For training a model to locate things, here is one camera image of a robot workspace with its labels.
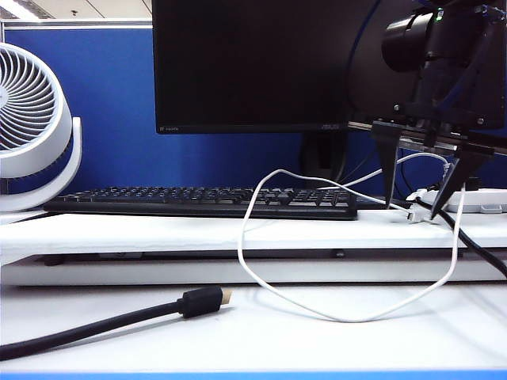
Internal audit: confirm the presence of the white round desk fan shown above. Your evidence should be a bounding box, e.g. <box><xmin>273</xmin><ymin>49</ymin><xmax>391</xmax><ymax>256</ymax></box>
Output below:
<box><xmin>0</xmin><ymin>42</ymin><xmax>83</xmax><ymax>215</ymax></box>

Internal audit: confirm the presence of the blue cubicle partition panel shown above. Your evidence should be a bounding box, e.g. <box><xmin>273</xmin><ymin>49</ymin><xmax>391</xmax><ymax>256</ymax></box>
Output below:
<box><xmin>0</xmin><ymin>21</ymin><xmax>507</xmax><ymax>199</ymax></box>

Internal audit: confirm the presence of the white power strip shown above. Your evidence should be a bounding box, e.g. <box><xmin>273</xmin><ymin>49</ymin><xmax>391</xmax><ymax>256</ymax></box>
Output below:
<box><xmin>406</xmin><ymin>185</ymin><xmax>507</xmax><ymax>215</ymax></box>

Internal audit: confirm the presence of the dark blue flat pad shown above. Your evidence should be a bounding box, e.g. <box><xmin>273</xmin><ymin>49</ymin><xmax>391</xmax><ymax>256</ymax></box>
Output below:
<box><xmin>356</xmin><ymin>196</ymin><xmax>391</xmax><ymax>211</ymax></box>

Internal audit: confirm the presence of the white Type-C charging cable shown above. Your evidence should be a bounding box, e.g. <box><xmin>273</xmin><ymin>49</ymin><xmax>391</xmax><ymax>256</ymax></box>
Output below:
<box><xmin>237</xmin><ymin>169</ymin><xmax>467</xmax><ymax>324</ymax></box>

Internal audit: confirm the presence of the black computer monitor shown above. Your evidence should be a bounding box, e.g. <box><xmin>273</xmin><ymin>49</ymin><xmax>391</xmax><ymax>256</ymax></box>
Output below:
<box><xmin>151</xmin><ymin>0</ymin><xmax>507</xmax><ymax>187</ymax></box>

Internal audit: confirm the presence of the black computer keyboard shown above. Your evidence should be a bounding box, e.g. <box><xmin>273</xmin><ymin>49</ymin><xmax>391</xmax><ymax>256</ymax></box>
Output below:
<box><xmin>43</xmin><ymin>185</ymin><xmax>358</xmax><ymax>222</ymax></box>

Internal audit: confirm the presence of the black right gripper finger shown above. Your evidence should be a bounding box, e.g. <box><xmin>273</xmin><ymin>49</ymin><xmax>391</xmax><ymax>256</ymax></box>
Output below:
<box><xmin>371</xmin><ymin>120</ymin><xmax>402</xmax><ymax>207</ymax></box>
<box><xmin>429</xmin><ymin>142</ymin><xmax>497</xmax><ymax>222</ymax></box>

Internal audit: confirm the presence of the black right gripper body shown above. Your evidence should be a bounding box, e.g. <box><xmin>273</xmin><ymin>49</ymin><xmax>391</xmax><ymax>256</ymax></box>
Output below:
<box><xmin>348</xmin><ymin>59</ymin><xmax>507</xmax><ymax>156</ymax></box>

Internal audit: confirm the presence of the black HDMI cable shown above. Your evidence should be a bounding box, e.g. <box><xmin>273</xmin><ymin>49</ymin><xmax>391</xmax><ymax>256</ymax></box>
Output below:
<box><xmin>0</xmin><ymin>285</ymin><xmax>234</xmax><ymax>362</ymax></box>

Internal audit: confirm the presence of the white desk riser shelf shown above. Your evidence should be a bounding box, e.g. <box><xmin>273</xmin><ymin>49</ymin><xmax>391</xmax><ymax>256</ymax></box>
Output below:
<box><xmin>0</xmin><ymin>208</ymin><xmax>507</xmax><ymax>287</ymax></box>

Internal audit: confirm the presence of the thick black power cord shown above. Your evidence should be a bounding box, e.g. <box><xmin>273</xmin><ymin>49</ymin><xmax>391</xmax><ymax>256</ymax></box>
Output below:
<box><xmin>414</xmin><ymin>197</ymin><xmax>507</xmax><ymax>279</ymax></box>

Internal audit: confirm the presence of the grey-white cable with clear plug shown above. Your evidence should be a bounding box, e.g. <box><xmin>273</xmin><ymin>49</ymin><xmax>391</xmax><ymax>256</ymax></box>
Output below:
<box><xmin>320</xmin><ymin>152</ymin><xmax>456</xmax><ymax>190</ymax></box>

